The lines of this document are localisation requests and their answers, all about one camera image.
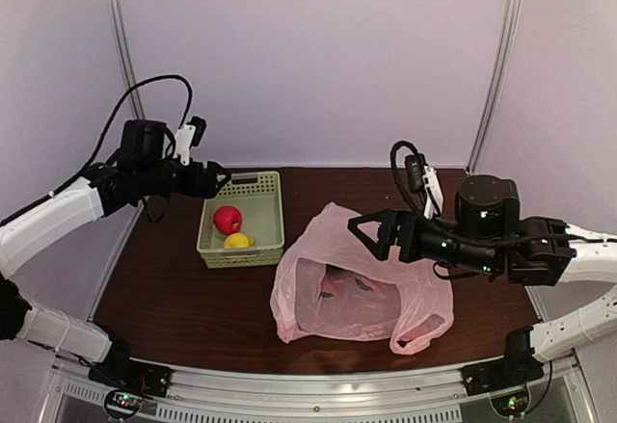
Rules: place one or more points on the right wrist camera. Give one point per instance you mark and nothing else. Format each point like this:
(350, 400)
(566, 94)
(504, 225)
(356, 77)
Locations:
(423, 181)

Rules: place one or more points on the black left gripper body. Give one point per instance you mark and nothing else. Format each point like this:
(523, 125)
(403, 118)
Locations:
(192, 187)

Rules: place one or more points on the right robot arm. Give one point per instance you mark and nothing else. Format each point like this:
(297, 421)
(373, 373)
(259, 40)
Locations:
(489, 237)

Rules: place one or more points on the pink plastic bag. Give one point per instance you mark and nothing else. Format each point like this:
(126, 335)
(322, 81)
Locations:
(328, 284)

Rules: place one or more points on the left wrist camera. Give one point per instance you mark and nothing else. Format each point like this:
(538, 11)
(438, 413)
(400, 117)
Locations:
(189, 135)

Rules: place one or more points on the circuit board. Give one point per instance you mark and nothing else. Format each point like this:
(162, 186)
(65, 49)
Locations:
(121, 405)
(510, 405)

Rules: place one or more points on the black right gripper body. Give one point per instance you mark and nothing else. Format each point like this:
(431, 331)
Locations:
(408, 221)

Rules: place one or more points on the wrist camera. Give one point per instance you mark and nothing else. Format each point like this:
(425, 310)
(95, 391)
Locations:
(189, 135)
(423, 181)

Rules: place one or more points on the pink red apple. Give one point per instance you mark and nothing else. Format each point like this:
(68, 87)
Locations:
(227, 220)

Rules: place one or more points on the left aluminium frame post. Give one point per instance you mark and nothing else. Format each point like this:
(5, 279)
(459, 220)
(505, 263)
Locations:
(119, 30)

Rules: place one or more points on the right circuit board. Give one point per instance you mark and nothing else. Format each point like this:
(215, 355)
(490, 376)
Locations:
(510, 405)

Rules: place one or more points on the aluminium frame post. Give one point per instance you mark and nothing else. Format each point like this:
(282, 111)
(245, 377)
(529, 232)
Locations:
(119, 30)
(507, 33)

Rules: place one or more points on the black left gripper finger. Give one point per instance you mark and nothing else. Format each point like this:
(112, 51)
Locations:
(213, 189)
(217, 174)

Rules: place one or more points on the front aluminium rail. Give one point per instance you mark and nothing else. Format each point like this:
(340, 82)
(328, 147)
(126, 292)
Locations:
(435, 394)

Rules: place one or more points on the green perforated plastic basket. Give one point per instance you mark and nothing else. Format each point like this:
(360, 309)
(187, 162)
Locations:
(258, 198)

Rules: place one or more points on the left circuit board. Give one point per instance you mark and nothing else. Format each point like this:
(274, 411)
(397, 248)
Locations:
(121, 405)

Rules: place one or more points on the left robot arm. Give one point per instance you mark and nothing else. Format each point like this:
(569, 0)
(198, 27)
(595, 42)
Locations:
(152, 161)

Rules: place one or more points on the right aluminium frame post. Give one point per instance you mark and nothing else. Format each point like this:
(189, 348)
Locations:
(507, 33)

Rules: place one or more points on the yellow pear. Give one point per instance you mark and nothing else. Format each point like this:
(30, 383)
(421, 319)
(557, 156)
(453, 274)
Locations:
(237, 241)

